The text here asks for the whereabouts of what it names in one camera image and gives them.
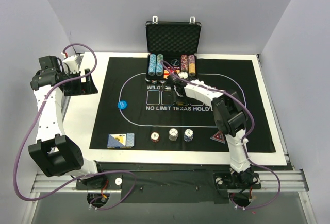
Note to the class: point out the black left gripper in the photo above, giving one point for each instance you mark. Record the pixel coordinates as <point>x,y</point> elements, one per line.
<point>78,87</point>

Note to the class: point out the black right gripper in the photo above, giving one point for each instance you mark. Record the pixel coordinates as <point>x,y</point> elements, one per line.
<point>176,90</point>

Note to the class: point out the blue small blind button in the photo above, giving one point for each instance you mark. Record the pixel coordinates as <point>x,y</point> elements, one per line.
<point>122,104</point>

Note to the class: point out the grey chip stack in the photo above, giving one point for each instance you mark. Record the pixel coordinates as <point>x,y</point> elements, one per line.
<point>173,134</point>

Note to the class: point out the red chip stack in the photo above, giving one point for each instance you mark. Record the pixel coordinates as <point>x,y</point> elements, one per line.
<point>155,137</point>

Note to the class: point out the red triangular dealer marker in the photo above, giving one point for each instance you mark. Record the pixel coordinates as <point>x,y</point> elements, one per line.
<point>218,137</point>

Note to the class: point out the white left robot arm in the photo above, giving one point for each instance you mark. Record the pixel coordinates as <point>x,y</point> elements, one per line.
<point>54,152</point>

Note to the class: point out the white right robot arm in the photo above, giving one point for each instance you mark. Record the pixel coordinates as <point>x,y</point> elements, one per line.
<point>230,118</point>

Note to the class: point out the red playing card box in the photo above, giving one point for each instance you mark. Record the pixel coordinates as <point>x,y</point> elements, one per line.
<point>166,72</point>

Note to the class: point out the black dealer button in case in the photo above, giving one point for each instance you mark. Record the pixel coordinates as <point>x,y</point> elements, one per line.
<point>175,62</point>

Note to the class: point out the green grey chip row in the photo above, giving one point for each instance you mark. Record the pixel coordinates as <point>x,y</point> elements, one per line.
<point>159,67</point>

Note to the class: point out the dark red chip row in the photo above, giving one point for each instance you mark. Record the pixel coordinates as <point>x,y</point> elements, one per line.
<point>184,63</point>

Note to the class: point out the purple and orange chip row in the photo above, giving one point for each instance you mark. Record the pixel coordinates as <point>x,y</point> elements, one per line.
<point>191,65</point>

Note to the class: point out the light blue chip row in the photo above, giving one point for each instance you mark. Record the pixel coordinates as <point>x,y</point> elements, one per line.
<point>152,65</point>

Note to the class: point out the black aluminium poker case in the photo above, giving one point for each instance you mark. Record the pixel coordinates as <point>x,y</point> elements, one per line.
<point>172,39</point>

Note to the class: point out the blue chip stack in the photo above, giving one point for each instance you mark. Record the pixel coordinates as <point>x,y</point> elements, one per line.
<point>188,135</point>

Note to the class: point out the black poker felt mat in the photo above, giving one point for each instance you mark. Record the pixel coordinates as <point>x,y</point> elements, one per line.
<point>150,109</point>

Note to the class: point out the blue playing card deck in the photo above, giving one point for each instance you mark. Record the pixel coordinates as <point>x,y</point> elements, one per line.
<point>123,140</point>

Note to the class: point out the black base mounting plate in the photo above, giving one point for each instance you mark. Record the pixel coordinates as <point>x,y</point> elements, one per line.
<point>123,177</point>

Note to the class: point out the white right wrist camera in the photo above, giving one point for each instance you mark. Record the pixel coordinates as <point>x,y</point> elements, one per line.
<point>183,75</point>

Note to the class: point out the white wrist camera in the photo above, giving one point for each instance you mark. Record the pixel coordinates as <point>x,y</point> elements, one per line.
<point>183,75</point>
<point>72,64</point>

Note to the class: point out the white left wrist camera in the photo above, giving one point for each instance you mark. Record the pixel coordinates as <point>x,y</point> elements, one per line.
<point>72,64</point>

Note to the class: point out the aluminium front rail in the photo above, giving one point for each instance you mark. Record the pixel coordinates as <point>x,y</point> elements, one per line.
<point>290,181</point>

